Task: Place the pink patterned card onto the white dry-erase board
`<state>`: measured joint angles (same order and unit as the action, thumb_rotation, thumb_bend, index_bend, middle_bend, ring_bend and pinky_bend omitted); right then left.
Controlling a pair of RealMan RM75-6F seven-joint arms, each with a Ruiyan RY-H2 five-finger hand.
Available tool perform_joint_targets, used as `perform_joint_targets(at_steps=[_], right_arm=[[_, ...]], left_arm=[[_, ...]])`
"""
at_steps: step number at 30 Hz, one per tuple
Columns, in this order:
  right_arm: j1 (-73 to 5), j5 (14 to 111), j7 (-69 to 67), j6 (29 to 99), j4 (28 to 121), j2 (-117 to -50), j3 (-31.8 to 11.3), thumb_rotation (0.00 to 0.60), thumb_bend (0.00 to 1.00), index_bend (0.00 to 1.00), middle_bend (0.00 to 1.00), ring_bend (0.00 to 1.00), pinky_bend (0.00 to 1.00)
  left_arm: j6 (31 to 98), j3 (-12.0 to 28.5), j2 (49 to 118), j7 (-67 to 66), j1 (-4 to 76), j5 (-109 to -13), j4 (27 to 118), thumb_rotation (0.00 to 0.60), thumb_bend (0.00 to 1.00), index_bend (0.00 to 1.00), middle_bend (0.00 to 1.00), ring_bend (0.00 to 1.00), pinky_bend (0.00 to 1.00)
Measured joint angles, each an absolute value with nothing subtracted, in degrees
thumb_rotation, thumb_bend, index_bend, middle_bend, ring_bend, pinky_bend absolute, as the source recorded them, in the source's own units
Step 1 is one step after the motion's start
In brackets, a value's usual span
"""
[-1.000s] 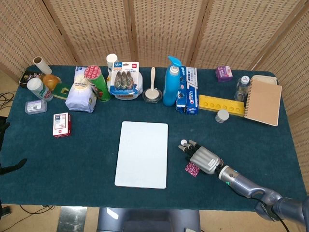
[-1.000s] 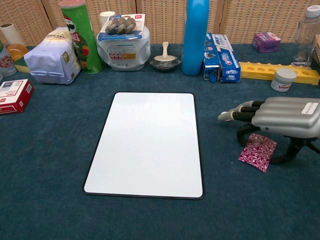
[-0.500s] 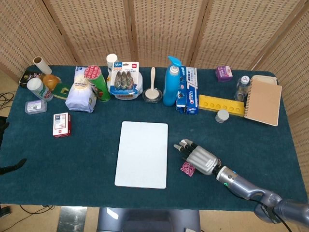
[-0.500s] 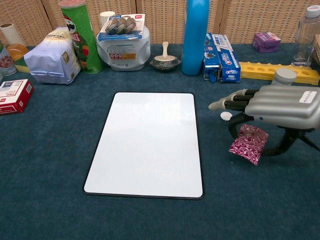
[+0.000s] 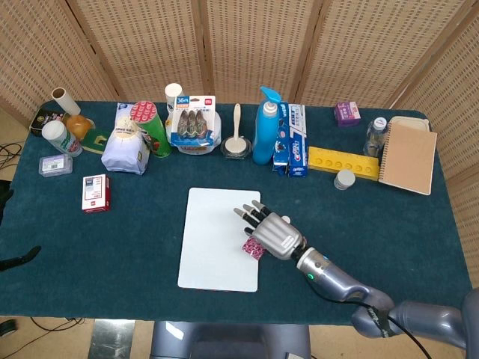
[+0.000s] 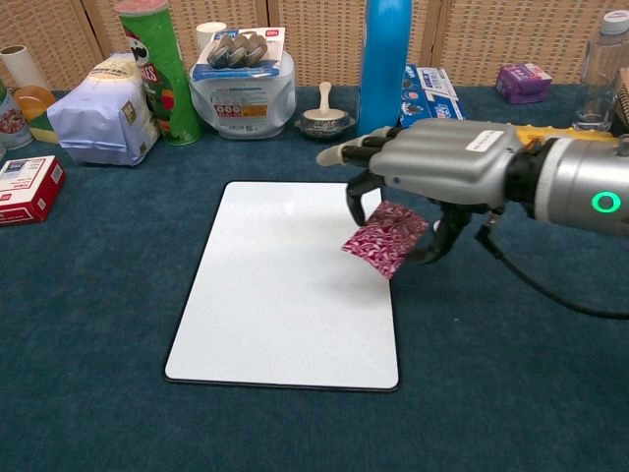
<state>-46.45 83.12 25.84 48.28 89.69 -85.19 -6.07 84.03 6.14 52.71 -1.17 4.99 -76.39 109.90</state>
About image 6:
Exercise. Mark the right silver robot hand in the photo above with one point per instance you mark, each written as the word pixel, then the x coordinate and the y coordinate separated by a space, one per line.
pixel 442 157

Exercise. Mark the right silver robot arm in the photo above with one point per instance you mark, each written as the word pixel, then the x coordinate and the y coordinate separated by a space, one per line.
pixel 575 182

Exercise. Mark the white rectangular board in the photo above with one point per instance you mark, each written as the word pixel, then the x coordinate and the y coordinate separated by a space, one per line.
pixel 275 305

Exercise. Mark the blue white toothpaste box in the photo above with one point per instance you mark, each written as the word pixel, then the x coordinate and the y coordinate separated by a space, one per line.
pixel 442 98

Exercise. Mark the blue Oreo box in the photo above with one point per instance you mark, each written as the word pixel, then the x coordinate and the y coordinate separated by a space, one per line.
pixel 410 98

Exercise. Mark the blue sports bottle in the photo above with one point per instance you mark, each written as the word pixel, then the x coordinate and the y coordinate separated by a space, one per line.
pixel 385 69

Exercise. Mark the purple small box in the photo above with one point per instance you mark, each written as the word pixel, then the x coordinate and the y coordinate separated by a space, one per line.
pixel 523 83

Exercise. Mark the small black bowl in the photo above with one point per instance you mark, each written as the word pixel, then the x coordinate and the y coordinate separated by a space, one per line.
pixel 324 129

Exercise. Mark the yellow block with holes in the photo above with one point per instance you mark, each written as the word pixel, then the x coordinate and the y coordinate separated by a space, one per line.
pixel 565 132

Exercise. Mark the rattan folding screen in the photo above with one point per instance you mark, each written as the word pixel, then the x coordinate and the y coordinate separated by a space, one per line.
pixel 324 39

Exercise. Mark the clear water bottle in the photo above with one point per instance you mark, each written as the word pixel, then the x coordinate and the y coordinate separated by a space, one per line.
pixel 597 78

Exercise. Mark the kraft spiral notebook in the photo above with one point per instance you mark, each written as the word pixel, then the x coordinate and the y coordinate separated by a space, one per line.
pixel 623 103

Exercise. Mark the clear plastic storage container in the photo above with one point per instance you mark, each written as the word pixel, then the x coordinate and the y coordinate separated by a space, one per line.
pixel 245 108

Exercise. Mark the tape rolls retail pack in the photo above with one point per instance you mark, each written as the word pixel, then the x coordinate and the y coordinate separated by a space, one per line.
pixel 241 51

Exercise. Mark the green Pringles can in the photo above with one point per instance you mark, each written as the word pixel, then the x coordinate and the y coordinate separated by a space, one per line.
pixel 172 88

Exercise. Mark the pale lavender paper bag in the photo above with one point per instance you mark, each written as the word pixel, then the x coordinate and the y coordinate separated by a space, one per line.
pixel 103 118

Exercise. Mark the teal table cloth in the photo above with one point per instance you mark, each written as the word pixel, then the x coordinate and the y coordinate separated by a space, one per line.
pixel 98 344

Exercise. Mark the green yellow sponge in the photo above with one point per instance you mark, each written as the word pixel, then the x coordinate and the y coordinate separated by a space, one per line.
pixel 44 129

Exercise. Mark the amber orange jar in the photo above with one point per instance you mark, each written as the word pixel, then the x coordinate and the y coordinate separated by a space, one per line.
pixel 34 100

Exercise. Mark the red white small box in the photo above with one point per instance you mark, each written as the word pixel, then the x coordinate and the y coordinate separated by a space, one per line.
pixel 27 189

